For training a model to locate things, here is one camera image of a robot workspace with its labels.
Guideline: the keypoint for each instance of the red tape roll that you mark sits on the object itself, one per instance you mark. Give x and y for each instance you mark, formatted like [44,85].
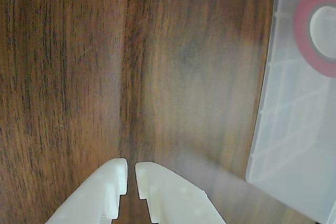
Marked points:
[302,32]

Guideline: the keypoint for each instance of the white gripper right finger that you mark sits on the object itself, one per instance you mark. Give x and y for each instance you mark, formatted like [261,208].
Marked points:
[178,197]

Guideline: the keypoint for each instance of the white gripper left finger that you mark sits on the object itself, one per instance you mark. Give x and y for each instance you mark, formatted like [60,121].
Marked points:
[92,195]

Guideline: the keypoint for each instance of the translucent plastic storage box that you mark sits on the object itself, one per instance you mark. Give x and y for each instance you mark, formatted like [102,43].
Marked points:
[291,129]

